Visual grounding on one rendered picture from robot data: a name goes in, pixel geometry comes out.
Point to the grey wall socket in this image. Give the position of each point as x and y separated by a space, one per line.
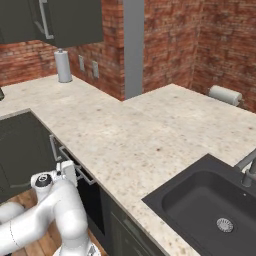
95 69
81 63

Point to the upright white paper towel roll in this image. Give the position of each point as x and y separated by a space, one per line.
63 66

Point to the dark cupboard door under sink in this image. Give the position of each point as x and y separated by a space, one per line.
133 236

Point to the dark object at worktop edge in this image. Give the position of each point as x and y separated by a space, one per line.
1 94

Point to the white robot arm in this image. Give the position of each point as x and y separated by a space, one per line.
63 213

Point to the dark wall cupboard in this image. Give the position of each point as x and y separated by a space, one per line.
16 20

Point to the dark lower cupboard door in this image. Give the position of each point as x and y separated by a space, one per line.
23 150

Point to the lying white paper towel roll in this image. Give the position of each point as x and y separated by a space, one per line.
224 94

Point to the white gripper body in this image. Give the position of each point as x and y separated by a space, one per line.
68 171

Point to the grey pillar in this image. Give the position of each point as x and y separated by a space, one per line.
133 46

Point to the dark wall cupboard door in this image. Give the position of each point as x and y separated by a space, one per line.
75 21

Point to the grey tap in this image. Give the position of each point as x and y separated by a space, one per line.
248 170

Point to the black sink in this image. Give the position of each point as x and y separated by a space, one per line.
200 200

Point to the black dishwasher door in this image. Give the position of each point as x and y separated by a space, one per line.
93 206

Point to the dark narrow cupboard door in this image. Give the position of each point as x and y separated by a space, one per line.
58 146

